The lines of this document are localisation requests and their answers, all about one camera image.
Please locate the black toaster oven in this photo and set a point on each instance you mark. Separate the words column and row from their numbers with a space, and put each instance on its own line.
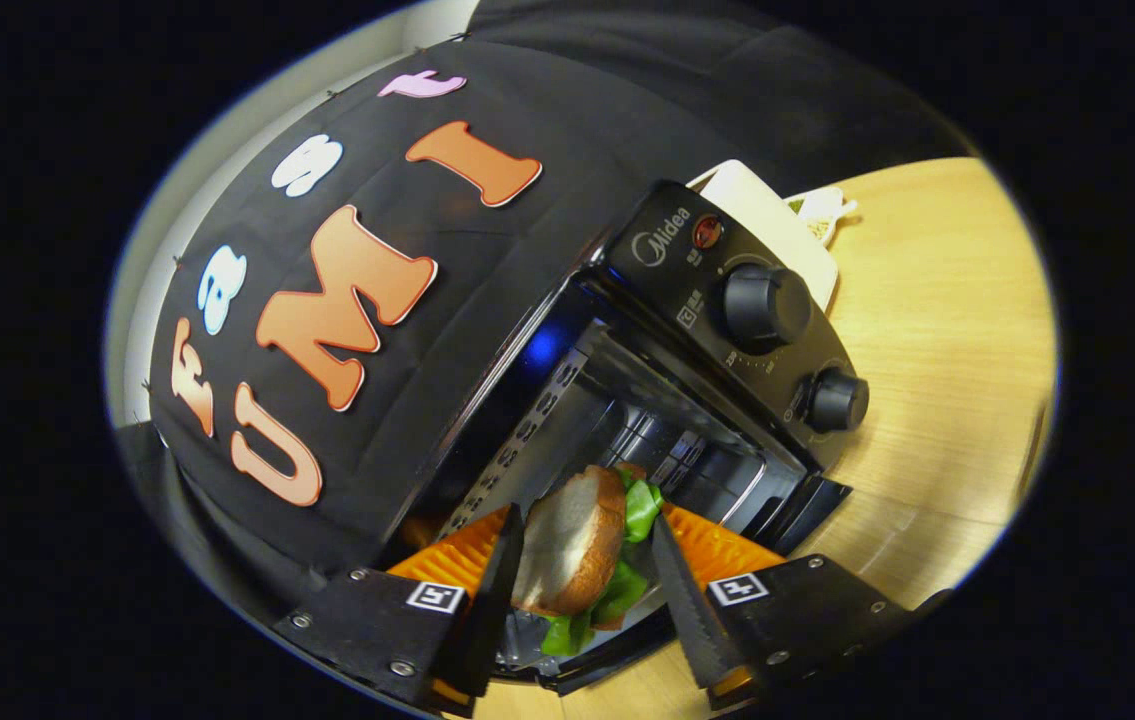
column 667, row 270

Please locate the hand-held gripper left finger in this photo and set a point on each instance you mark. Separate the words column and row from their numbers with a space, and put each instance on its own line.
column 497, row 600

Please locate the white box appliance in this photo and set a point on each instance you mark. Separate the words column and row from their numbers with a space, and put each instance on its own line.
column 757, row 205

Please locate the lettuce bread sandwich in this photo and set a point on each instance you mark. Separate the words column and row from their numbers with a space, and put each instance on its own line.
column 572, row 545

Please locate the small white dish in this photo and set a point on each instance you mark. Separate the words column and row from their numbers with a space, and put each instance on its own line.
column 822, row 215

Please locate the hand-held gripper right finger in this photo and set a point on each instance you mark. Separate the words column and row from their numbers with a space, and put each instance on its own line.
column 682, row 600

